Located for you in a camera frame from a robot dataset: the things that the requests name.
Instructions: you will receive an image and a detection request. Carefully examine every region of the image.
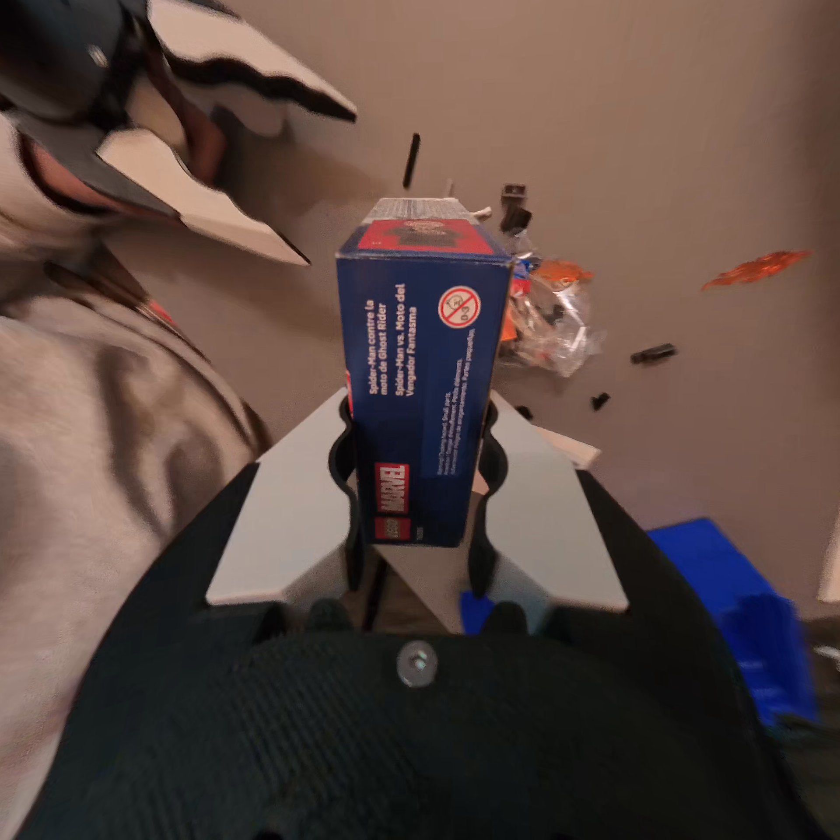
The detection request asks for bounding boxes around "clear bag of lego pieces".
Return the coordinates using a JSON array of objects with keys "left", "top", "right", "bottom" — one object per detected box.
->
[{"left": 497, "top": 255, "right": 606, "bottom": 379}]

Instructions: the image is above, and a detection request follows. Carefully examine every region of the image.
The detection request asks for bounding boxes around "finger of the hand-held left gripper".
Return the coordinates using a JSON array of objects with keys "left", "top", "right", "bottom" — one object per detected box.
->
[
  {"left": 97, "top": 128, "right": 312, "bottom": 268},
  {"left": 147, "top": 0, "right": 359, "bottom": 137}
]

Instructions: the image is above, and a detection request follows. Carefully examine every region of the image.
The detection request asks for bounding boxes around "black lego brick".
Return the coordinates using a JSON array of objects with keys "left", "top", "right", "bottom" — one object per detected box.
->
[{"left": 500, "top": 184, "right": 534, "bottom": 235}]

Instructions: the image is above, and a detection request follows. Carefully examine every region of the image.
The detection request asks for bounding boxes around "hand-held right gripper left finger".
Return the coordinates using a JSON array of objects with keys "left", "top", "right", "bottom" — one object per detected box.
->
[{"left": 205, "top": 387, "right": 362, "bottom": 606}]

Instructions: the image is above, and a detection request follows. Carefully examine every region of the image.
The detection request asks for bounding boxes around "blue plastic bin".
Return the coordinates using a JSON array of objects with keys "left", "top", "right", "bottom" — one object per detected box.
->
[{"left": 459, "top": 517, "right": 823, "bottom": 726}]

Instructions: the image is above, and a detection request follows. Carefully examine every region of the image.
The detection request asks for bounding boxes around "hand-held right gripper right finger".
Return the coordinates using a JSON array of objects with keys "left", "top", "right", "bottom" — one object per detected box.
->
[{"left": 468, "top": 392, "right": 631, "bottom": 626}]

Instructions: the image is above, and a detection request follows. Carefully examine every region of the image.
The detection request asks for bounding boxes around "lego set box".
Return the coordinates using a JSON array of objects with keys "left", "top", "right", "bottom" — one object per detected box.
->
[{"left": 335, "top": 196, "right": 514, "bottom": 550}]

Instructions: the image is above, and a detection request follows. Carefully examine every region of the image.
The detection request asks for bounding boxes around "orange lego flame piece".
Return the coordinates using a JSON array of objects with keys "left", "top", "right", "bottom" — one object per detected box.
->
[{"left": 700, "top": 248, "right": 812, "bottom": 292}]

